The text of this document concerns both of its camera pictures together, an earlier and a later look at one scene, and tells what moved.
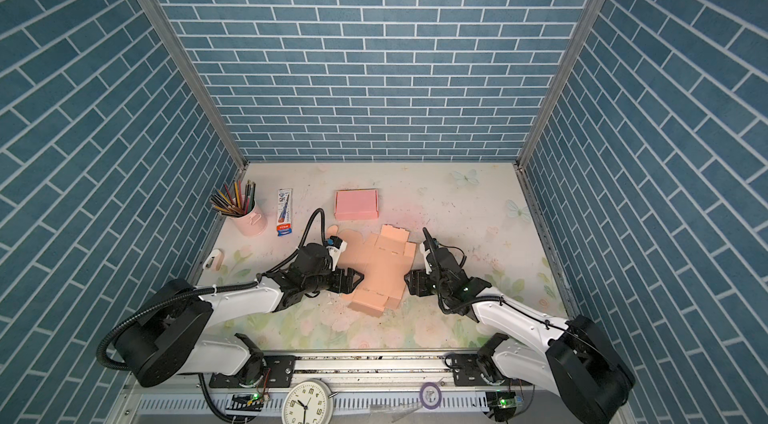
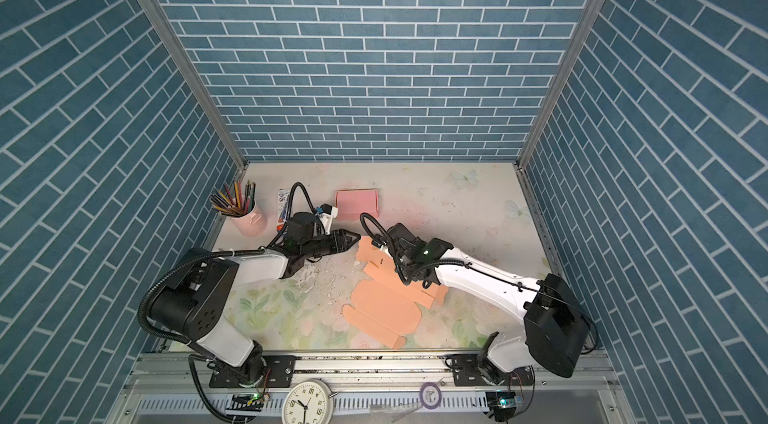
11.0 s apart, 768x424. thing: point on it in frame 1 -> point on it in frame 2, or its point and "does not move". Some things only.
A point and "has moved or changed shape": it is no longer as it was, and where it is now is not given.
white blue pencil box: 284,211 does not move
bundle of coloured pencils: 236,205 does not move
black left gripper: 350,285 -> 341,233
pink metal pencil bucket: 253,223 does not move
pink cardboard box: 356,204 does not move
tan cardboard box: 384,258 has moved or changed shape
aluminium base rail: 373,388 does not move
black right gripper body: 439,289 -> 403,269
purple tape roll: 440,393 does not move
